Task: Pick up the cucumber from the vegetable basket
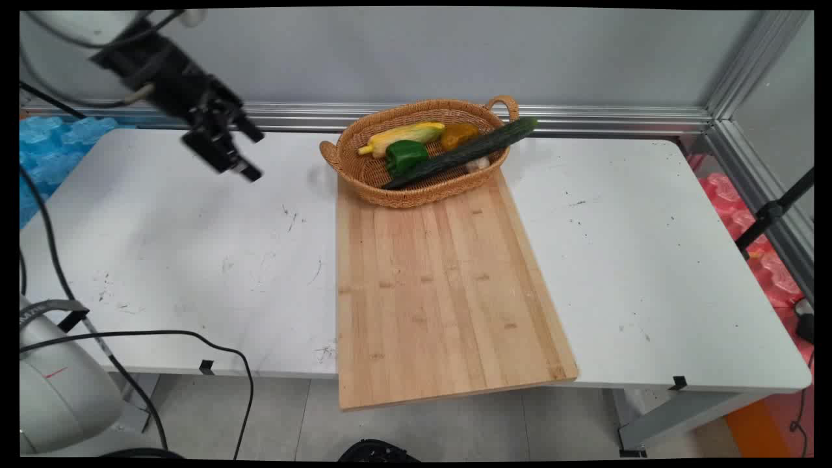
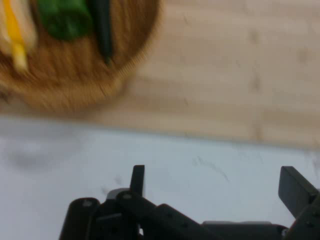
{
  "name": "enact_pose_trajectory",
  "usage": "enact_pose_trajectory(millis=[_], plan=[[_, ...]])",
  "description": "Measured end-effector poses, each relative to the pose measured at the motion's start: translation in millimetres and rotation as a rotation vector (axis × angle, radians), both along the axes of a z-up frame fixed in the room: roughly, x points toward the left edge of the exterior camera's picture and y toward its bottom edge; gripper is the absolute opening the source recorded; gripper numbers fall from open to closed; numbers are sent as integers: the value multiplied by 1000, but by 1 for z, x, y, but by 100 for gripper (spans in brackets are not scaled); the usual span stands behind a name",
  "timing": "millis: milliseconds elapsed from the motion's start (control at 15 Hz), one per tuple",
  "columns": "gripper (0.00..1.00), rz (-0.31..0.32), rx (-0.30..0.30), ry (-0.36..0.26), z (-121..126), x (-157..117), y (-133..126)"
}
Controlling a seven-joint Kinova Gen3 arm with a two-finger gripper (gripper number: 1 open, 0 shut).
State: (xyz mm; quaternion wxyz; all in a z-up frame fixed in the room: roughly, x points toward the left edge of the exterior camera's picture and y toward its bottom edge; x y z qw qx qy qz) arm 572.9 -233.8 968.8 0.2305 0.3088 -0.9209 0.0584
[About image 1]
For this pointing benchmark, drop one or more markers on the orange floor strip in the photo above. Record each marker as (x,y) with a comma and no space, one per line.
(760,432)

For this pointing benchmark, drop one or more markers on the red foam mat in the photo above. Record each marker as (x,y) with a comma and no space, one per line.
(773,273)

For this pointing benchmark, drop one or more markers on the orange bell pepper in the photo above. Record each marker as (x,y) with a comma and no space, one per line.
(458,135)

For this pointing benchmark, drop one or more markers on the slanted aluminium frame post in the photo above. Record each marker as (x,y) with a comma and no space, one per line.
(754,65)

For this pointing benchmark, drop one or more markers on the grey table leg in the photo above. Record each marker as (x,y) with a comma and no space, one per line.
(136,396)
(676,419)

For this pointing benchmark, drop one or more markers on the woven wicker basket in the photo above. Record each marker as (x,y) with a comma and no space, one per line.
(416,188)

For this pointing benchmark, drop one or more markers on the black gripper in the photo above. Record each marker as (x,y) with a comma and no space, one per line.
(195,94)

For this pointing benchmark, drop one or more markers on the blue foam mat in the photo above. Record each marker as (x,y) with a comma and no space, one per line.
(49,149)

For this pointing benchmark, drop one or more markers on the black tripod leg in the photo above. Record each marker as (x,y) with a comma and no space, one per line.
(770,213)

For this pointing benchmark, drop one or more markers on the small black device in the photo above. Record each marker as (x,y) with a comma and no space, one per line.
(805,324)

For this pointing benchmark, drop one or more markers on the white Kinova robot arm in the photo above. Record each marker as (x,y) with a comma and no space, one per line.
(62,390)

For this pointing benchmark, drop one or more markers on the horizontal aluminium frame rail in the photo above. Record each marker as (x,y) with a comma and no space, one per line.
(585,119)

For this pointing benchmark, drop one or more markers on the bamboo cutting board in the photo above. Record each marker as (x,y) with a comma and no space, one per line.
(442,292)

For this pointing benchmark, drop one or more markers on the long dark green cucumber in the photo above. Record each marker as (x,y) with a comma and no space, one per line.
(455,155)

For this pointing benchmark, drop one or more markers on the white garlic bulb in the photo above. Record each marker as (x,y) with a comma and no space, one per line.
(478,164)

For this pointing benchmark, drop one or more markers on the green bell pepper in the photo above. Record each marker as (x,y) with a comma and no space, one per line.
(404,155)

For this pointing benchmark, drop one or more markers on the yellow corn cob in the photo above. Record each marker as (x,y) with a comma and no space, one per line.
(403,134)

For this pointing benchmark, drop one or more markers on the black table edge clip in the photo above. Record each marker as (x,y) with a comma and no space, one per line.
(207,367)
(678,383)

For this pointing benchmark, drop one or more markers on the aluminium side frame rail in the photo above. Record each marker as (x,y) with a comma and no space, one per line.
(773,214)

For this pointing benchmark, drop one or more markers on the black round floor object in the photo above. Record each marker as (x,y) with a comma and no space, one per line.
(377,452)

